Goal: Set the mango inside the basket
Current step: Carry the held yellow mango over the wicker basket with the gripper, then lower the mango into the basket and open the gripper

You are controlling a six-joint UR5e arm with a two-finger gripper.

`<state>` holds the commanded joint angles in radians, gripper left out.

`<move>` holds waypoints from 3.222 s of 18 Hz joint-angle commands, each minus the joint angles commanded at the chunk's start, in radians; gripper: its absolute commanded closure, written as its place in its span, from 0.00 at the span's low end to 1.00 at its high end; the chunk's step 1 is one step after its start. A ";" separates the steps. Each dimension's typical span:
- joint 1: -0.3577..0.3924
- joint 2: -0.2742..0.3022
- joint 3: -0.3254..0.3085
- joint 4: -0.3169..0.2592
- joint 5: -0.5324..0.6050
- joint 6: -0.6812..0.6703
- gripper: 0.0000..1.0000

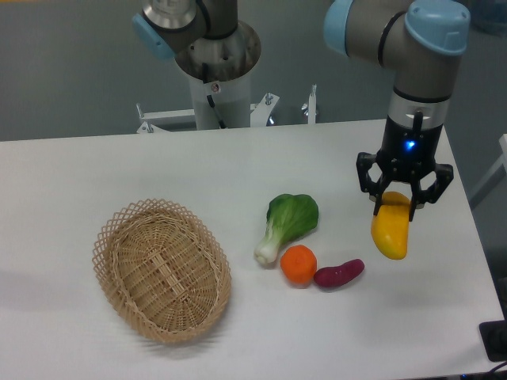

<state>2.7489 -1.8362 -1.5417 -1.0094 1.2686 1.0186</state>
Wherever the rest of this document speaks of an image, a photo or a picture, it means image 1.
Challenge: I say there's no black device at table edge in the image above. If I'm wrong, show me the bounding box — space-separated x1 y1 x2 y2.
479 320 506 363

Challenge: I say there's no orange fruit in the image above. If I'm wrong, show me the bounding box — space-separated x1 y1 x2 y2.
280 245 318 285

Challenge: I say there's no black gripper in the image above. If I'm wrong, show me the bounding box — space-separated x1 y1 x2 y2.
356 117 453 222

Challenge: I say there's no purple sweet potato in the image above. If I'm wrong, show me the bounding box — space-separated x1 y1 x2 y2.
313 259 365 288

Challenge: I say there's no woven wicker basket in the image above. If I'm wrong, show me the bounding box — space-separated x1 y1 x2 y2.
92 199 231 344

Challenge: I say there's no white furniture leg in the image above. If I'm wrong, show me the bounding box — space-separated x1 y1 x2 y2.
468 134 506 210

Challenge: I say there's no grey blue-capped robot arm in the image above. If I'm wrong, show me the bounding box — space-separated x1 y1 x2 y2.
132 1 471 212

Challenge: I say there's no yellow mango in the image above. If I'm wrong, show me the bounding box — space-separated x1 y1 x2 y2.
371 192 410 260

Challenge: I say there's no green bok choy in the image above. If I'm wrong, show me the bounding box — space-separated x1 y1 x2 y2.
253 194 319 265

